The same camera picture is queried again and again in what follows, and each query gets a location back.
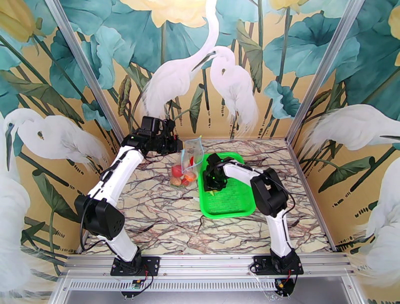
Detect aluminium frame post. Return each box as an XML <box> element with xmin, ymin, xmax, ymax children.
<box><xmin>284</xmin><ymin>0</ymin><xmax>366</xmax><ymax>144</ymax></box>
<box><xmin>45</xmin><ymin>0</ymin><xmax>125</xmax><ymax>143</ymax></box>

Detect clear zip-top bag blue zipper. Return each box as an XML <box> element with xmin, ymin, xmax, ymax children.
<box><xmin>168</xmin><ymin>134</ymin><xmax>206</xmax><ymax>188</ymax></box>

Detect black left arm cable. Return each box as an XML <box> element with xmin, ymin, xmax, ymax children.
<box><xmin>79</xmin><ymin>195</ymin><xmax>107</xmax><ymax>251</ymax></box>

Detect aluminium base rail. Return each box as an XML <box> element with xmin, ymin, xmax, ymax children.
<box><xmin>57</xmin><ymin>252</ymin><xmax>357</xmax><ymax>280</ymax></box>

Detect green plastic mesh basket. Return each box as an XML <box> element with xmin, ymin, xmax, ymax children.
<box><xmin>198</xmin><ymin>152</ymin><xmax>257</xmax><ymax>220</ymax></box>

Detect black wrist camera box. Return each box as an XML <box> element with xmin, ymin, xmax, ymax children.
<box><xmin>139</xmin><ymin>116</ymin><xmax>162</xmax><ymax>133</ymax></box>
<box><xmin>206</xmin><ymin>152</ymin><xmax>223</xmax><ymax>168</ymax></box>

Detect aluminium table edge rail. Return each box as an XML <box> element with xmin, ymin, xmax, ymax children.
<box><xmin>286</xmin><ymin>142</ymin><xmax>338</xmax><ymax>252</ymax></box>

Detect vented metal panel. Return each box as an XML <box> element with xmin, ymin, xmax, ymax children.
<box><xmin>67</xmin><ymin>278</ymin><xmax>345</xmax><ymax>293</ymax></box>

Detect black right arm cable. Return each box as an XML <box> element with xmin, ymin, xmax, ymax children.
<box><xmin>268</xmin><ymin>170</ymin><xmax>297</xmax><ymax>220</ymax></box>

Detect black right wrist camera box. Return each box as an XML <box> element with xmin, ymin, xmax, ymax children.
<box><xmin>206</xmin><ymin>152</ymin><xmax>223</xmax><ymax>168</ymax></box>

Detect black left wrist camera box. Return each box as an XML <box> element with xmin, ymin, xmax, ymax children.
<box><xmin>139</xmin><ymin>116</ymin><xmax>162</xmax><ymax>133</ymax></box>

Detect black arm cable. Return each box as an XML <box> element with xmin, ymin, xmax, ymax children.
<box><xmin>79</xmin><ymin>195</ymin><xmax>107</xmax><ymax>251</ymax></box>
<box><xmin>268</xmin><ymin>170</ymin><xmax>297</xmax><ymax>220</ymax></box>

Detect black connector bracket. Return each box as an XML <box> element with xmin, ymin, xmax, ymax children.
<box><xmin>274</xmin><ymin>277</ymin><xmax>295</xmax><ymax>297</ymax></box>

